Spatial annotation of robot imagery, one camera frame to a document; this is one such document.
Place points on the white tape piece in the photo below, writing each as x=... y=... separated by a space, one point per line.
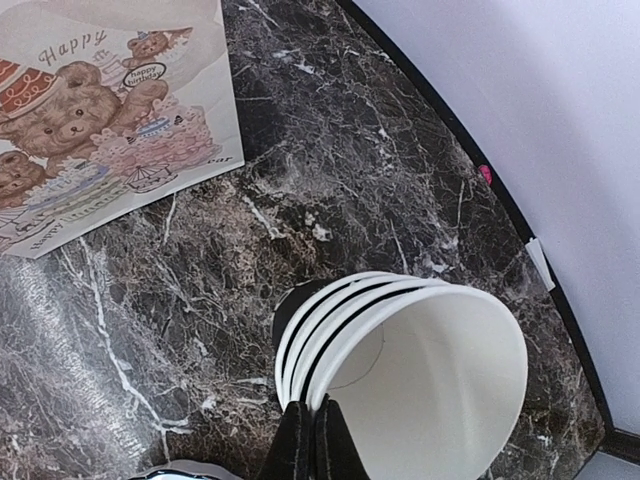
x=536 y=254

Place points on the white paper gift bag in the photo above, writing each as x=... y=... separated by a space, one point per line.
x=107 y=106

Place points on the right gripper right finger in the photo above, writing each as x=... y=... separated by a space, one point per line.
x=335 y=454

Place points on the stack of paper coffee cups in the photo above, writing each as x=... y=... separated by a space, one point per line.
x=430 y=376

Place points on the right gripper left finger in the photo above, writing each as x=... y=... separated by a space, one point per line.
x=289 y=455

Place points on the white scalloped dish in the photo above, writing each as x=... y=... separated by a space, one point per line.
x=185 y=470

